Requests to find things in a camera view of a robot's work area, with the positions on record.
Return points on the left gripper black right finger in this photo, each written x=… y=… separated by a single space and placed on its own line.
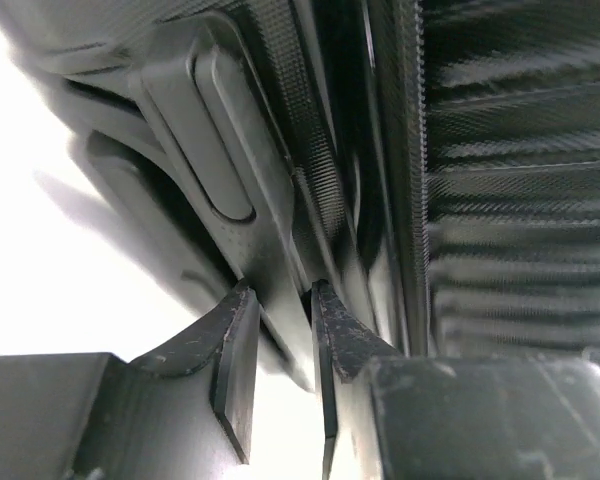
x=343 y=349

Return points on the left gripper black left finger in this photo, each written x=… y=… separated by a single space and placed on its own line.
x=226 y=338

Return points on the black hard-shell suitcase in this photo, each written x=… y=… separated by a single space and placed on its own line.
x=438 y=162

